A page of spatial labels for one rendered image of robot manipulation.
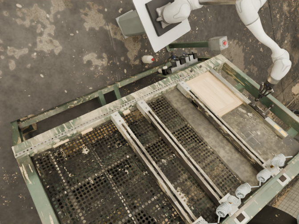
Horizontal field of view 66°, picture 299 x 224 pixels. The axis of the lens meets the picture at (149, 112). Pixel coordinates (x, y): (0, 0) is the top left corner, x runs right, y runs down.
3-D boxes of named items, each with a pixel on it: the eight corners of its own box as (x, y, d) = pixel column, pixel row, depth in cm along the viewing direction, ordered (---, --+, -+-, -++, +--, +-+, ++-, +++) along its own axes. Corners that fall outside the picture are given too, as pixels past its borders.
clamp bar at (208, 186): (143, 103, 206) (146, 85, 187) (243, 221, 154) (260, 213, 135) (134, 107, 202) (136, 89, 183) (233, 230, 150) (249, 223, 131)
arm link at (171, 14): (159, 12, 201) (175, 7, 183) (171, -1, 206) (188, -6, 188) (168, 27, 209) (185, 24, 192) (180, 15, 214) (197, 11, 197)
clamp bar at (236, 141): (183, 84, 226) (188, 66, 207) (282, 184, 174) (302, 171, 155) (175, 88, 222) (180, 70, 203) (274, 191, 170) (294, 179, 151)
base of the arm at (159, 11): (151, 10, 203) (155, 9, 198) (169, 2, 212) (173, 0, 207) (159, 30, 211) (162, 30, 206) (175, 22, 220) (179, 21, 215)
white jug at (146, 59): (147, 54, 298) (155, 54, 281) (148, 61, 302) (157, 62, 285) (140, 56, 294) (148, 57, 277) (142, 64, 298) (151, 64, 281)
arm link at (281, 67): (282, 82, 179) (283, 72, 187) (294, 67, 167) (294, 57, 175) (268, 77, 181) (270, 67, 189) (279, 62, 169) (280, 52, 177)
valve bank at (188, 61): (187, 49, 259) (202, 48, 240) (189, 61, 265) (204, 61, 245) (151, 62, 238) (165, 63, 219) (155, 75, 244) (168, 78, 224)
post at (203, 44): (171, 42, 314) (212, 40, 253) (172, 47, 317) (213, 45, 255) (167, 44, 312) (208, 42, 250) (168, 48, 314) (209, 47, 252)
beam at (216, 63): (217, 61, 264) (220, 53, 255) (224, 67, 259) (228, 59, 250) (15, 154, 172) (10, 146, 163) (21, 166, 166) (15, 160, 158)
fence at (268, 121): (211, 70, 243) (212, 68, 240) (285, 136, 201) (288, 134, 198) (208, 72, 241) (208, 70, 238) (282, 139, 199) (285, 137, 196)
